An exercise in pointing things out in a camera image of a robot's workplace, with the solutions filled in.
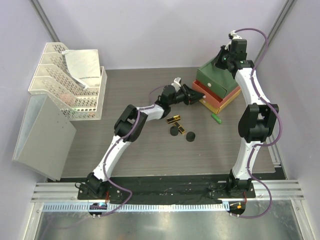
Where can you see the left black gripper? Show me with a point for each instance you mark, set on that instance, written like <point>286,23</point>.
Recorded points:
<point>191,97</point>

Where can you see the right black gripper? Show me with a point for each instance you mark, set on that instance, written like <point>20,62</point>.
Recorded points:
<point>222,52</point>

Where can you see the red drawer box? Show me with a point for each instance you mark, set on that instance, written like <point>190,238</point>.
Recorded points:
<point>198,86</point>

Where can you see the green top drawer box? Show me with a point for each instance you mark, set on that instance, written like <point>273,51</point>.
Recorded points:
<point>219,81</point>

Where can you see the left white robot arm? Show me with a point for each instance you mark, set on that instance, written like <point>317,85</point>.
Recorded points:
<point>128,128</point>

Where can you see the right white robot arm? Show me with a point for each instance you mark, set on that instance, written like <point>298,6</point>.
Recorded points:
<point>258,119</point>

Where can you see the yellow bottom drawer box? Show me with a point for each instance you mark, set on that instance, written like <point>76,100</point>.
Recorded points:
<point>215,106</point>

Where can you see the gold black lipstick upper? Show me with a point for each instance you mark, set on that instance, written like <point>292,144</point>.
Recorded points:
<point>173,119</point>

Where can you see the gold black lipstick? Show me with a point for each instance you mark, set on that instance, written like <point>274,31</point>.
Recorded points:
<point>181,129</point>
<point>173,119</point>

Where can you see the gold black lipstick lower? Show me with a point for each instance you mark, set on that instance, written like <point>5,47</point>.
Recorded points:
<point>181,129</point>

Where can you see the black round jar left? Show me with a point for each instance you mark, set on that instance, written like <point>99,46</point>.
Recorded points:
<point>174,131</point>

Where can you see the black round jar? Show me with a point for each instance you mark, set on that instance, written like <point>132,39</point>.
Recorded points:
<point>174,131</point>
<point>190,136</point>

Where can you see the black round jar right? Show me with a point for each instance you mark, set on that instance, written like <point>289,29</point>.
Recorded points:
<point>190,136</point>

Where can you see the white paper booklet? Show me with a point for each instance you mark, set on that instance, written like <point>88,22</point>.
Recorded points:
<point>83,67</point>

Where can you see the white mesh file organizer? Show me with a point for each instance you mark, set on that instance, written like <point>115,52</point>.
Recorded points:
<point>50,78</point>

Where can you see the grey metal bookend box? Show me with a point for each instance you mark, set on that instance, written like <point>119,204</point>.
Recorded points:
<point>45,138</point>

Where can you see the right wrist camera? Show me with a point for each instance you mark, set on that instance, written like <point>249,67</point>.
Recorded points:
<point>237,46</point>

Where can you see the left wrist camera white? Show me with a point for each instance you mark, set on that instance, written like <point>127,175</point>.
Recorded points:
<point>177,83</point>

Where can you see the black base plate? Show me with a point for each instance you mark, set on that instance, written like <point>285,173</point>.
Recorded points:
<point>176,189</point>

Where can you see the white slotted cable duct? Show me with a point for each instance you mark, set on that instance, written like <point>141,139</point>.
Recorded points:
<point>95,207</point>

